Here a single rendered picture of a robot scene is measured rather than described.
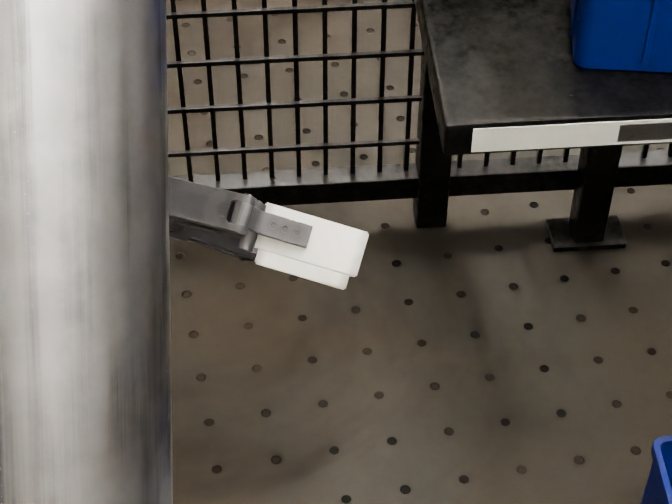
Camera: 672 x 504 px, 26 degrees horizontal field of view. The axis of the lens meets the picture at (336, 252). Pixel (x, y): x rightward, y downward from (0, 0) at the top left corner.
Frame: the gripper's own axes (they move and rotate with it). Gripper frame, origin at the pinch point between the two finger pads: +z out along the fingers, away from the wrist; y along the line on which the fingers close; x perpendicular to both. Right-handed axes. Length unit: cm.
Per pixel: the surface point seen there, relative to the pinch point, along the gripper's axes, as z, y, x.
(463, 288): 12.6, 34.4, -3.8
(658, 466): 28.0, 10.6, 7.3
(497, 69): 7.1, 3.5, -16.9
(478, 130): 6.7, 0.3, -11.5
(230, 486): -2.9, 21.8, 18.7
